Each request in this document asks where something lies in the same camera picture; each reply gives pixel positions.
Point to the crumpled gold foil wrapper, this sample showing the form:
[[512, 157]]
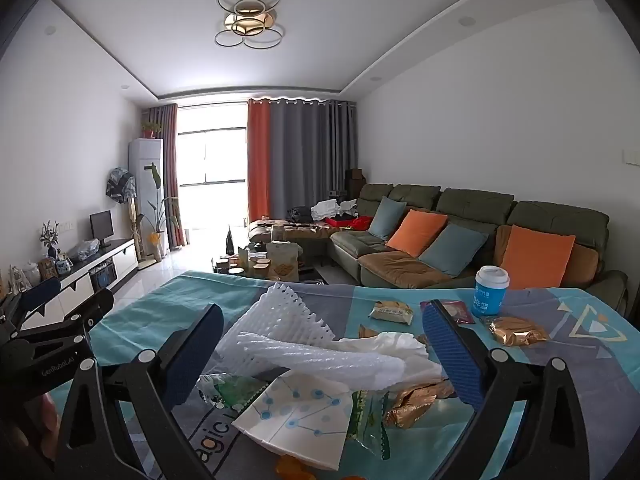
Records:
[[417, 400]]

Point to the white lidded jar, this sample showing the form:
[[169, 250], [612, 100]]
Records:
[[31, 272]]

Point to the flat gold foil wrapper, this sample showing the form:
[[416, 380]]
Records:
[[367, 331]]

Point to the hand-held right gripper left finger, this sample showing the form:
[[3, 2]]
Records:
[[192, 360]]

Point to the blue white porcelain jar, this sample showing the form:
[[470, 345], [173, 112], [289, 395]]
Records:
[[62, 262]]

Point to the tall leafy potted plant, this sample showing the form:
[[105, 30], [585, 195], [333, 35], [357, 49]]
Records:
[[159, 220]]

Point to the white clothes pile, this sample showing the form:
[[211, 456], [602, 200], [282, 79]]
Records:
[[327, 208]]

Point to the small orange cushion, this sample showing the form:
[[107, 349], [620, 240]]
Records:
[[416, 232]]

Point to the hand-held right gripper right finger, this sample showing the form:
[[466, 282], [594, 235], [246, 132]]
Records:
[[450, 355]]

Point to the cloth-covered standing fan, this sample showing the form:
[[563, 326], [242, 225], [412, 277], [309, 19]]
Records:
[[120, 185]]

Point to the small blue grey cushion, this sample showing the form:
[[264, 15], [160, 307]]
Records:
[[387, 217]]

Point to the full gold foil packet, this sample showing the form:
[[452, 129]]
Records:
[[517, 332]]

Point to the beige biscuit packet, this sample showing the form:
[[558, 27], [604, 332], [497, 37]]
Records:
[[392, 311]]

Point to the large blue grey cushion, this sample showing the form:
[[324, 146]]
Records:
[[452, 250]]

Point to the large window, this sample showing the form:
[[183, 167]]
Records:
[[215, 200]]

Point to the red clothes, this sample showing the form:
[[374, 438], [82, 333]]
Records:
[[357, 223]]

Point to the green corner sofa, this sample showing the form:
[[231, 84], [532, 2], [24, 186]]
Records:
[[475, 200]]

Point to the clear plastic bag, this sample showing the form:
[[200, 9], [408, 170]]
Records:
[[85, 249]]

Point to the dark cone-shaped bottle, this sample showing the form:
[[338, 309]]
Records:
[[229, 242]]

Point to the large orange cushion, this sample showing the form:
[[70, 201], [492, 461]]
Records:
[[537, 257]]

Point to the brown sofa seat cover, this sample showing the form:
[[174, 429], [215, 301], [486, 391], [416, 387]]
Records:
[[395, 262]]

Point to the small red potted plant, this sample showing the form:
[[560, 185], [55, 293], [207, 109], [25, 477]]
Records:
[[150, 130]]

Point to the white tissue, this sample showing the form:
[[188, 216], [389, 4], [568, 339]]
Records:
[[395, 345]]

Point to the white black TV cabinet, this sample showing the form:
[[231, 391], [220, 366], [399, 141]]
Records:
[[120, 260]]

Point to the dark bag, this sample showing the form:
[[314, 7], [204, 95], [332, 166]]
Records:
[[300, 212]]

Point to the green snack wrapper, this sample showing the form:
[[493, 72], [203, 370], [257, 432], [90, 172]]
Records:
[[367, 420], [225, 391]]

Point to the small plant in vase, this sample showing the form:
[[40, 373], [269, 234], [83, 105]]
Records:
[[49, 237]]

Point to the white foam net sleeve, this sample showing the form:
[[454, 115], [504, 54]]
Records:
[[280, 320]]

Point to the teal grey printed tablecloth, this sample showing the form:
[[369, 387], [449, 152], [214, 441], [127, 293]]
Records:
[[575, 410]]

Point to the white standing air conditioner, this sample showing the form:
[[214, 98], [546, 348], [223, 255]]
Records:
[[142, 185]]

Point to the orange peel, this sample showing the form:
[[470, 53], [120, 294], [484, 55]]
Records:
[[295, 470]]

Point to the red cake packet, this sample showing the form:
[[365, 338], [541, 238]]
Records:
[[457, 312]]

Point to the white blue-dotted paper cup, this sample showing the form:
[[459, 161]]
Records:
[[295, 410]]

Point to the dark coffee table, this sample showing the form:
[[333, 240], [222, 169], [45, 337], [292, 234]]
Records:
[[310, 272]]

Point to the kraft paper snack bag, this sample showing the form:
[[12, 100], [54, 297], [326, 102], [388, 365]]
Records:
[[282, 260]]

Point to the striped brown grey curtain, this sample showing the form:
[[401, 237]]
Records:
[[170, 160]]

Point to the black monitor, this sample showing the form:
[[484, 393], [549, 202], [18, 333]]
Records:
[[101, 225]]

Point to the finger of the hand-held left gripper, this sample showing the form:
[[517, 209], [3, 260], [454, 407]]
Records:
[[92, 307], [40, 297]]

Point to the blue paper cup white lid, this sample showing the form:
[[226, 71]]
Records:
[[490, 295]]

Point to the orange curtain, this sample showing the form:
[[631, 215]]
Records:
[[259, 160]]

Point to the brown cardboard box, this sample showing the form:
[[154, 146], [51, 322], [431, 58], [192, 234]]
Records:
[[356, 176]]

